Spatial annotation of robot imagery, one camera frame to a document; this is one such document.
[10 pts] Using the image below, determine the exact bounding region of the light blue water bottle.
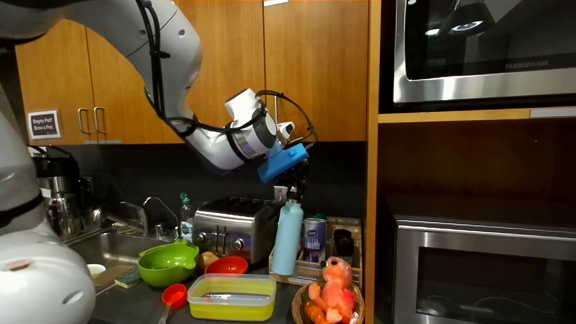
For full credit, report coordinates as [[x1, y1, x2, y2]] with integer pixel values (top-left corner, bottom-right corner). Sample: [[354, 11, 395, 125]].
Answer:
[[269, 188, 305, 279]]

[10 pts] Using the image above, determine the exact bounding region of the stainless microwave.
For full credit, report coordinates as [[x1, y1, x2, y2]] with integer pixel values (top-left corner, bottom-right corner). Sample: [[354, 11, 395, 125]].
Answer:
[[392, 0, 576, 108]]

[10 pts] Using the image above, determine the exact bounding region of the orange toy carrot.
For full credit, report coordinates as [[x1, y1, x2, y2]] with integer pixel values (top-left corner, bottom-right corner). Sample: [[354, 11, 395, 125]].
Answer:
[[302, 299, 329, 324]]

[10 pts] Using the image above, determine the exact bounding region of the green colander bowl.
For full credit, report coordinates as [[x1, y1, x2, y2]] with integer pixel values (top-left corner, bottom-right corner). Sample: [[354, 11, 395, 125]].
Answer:
[[136, 242, 201, 290]]

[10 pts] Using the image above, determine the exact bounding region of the black can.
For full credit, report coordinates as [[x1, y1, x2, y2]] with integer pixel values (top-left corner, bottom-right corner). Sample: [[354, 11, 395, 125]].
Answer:
[[331, 227, 356, 261]]

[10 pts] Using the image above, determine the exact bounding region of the green-capped dish soap bottle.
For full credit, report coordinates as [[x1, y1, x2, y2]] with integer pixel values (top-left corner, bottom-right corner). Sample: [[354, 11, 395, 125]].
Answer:
[[178, 191, 196, 245]]

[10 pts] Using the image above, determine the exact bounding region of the dark cabinet label sign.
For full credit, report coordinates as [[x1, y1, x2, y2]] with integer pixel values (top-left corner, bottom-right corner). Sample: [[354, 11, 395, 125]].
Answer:
[[26, 110, 62, 143]]

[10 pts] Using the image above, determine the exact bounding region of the wooden crate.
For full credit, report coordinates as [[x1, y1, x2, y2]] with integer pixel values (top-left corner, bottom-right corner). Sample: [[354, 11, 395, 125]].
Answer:
[[266, 216, 363, 290]]

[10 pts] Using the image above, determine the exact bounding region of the wicker basket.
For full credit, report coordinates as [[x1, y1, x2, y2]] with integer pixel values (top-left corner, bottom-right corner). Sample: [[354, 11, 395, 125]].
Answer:
[[289, 279, 365, 324]]

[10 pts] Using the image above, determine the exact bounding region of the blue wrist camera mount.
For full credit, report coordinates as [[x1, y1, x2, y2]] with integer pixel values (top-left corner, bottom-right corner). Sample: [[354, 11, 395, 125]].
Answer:
[[257, 143, 311, 186]]

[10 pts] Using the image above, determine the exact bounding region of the yellow-green plastic container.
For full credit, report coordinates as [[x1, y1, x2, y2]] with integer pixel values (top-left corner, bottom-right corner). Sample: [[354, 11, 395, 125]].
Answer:
[[185, 274, 278, 323]]

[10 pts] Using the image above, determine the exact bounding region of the red bowl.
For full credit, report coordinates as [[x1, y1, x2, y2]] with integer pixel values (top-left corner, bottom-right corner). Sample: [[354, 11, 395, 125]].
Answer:
[[203, 254, 250, 278]]

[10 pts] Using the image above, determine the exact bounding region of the stainless built-in oven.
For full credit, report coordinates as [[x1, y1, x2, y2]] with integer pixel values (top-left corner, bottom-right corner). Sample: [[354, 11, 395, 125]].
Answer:
[[392, 215, 576, 324]]

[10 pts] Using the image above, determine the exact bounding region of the green dish sponge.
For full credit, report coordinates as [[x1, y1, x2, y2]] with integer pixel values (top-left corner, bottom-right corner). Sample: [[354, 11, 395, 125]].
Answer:
[[113, 267, 143, 292]]

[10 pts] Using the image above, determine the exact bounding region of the small white dish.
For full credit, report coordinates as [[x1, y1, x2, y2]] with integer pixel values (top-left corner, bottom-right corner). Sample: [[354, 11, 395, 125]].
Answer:
[[84, 261, 109, 279]]

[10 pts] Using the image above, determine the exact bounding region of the blue and white can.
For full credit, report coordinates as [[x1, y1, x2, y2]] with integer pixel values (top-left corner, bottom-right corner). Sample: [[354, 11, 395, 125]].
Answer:
[[300, 216, 329, 254]]

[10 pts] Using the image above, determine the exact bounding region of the stainless steel sink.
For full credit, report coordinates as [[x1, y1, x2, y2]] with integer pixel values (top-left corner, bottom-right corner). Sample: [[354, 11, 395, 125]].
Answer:
[[70, 227, 176, 267]]

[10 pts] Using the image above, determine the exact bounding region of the silver toaster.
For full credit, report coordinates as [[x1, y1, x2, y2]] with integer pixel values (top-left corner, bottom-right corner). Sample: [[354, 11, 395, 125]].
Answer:
[[190, 197, 280, 267]]

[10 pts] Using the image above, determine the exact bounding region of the black and steel coffee machine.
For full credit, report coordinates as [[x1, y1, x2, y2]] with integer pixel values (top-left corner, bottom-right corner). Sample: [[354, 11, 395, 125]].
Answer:
[[26, 144, 104, 240]]

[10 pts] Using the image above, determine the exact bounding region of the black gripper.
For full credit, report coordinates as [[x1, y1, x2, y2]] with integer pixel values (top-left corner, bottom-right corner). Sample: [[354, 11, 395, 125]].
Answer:
[[280, 157, 314, 204]]

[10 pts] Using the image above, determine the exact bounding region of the curved metal faucet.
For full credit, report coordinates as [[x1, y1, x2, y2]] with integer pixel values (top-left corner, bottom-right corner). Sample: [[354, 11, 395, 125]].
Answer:
[[140, 195, 181, 242]]

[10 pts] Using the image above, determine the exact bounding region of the tan toy potato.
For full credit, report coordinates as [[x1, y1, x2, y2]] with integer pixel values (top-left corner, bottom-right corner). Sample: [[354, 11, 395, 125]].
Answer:
[[199, 251, 221, 270]]

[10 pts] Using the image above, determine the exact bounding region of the small sink tap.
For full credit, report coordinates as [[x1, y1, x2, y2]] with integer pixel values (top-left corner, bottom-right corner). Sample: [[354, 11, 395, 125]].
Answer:
[[116, 200, 151, 238]]

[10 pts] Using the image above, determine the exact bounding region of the metal cabinet handle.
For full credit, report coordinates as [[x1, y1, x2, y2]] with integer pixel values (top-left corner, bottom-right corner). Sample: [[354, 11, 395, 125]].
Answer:
[[75, 107, 91, 137], [91, 107, 109, 137]]

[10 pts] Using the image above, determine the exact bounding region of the red measuring cup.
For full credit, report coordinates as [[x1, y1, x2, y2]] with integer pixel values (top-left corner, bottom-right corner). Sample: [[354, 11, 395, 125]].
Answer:
[[156, 283, 190, 324]]

